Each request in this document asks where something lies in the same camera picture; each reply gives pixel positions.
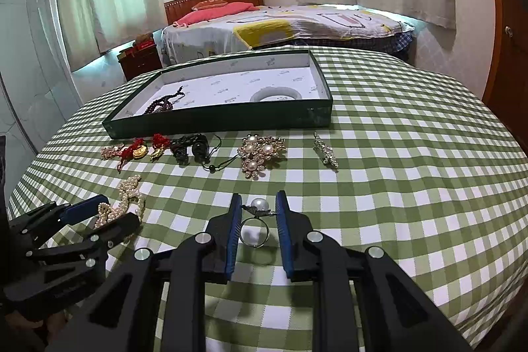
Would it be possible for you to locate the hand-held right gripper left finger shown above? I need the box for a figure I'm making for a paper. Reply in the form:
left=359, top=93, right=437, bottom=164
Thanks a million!
left=49, top=193, right=244, bottom=352

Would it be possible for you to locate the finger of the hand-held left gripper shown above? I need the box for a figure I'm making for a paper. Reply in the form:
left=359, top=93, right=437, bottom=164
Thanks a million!
left=8, top=195, right=110, bottom=242
left=27, top=212, right=141, bottom=266

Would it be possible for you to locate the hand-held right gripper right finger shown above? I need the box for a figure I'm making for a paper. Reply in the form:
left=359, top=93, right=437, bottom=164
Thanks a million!
left=276, top=190, right=475, bottom=352

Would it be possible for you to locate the white pearl necklace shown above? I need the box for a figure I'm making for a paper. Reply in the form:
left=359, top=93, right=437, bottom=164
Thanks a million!
left=94, top=175, right=144, bottom=243

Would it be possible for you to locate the silver pearl ring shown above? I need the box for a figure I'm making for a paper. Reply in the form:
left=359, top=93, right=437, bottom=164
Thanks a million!
left=238, top=197, right=278, bottom=246

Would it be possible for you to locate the small gold bead bracelet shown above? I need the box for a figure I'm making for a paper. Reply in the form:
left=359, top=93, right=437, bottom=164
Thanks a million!
left=101, top=144, right=125, bottom=160

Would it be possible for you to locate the red cord round gold pendant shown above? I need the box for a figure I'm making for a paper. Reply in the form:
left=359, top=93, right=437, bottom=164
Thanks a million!
left=116, top=138, right=148, bottom=174

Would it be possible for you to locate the red cord small gold pendant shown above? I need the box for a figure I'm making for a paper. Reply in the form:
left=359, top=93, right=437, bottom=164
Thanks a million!
left=149, top=133, right=169, bottom=163

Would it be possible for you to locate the silver crystal brooch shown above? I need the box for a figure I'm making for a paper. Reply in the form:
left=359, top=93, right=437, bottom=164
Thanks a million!
left=312, top=131, right=340, bottom=170

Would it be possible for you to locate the dark green tray box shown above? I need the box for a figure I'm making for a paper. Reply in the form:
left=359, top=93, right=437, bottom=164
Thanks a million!
left=102, top=49, right=334, bottom=140

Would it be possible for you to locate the green checked tablecloth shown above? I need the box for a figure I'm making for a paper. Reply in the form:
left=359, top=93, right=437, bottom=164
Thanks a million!
left=6, top=46, right=528, bottom=352

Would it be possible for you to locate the white jade bangle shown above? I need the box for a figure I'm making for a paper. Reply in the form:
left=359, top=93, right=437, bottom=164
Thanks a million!
left=250, top=87, right=304, bottom=103

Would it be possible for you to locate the frosted glass sliding door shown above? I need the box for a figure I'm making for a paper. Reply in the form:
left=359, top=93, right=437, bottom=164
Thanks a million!
left=0, top=0, right=81, bottom=155

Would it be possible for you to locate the dark wooden nightstand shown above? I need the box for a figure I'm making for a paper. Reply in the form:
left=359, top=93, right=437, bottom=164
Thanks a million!
left=117, top=39, right=163, bottom=80

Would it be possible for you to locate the bed with printed bedspread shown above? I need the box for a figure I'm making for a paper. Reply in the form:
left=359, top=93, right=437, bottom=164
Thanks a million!
left=161, top=3, right=415, bottom=66

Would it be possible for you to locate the wooden headboard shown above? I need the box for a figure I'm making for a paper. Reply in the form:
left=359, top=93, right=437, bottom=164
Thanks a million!
left=164, top=0, right=265, bottom=25

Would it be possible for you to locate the pink pillow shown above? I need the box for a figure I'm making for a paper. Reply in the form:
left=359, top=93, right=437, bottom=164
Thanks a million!
left=173, top=1, right=260, bottom=28

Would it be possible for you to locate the patterned cushion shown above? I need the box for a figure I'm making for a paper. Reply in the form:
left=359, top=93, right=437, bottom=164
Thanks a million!
left=192, top=0, right=227, bottom=11

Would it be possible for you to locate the brown wooden door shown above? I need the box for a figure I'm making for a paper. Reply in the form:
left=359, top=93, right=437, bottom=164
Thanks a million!
left=480, top=0, right=528, bottom=142

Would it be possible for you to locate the dark red bead bracelet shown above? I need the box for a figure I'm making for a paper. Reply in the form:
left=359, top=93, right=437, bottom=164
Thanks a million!
left=144, top=87, right=184, bottom=115

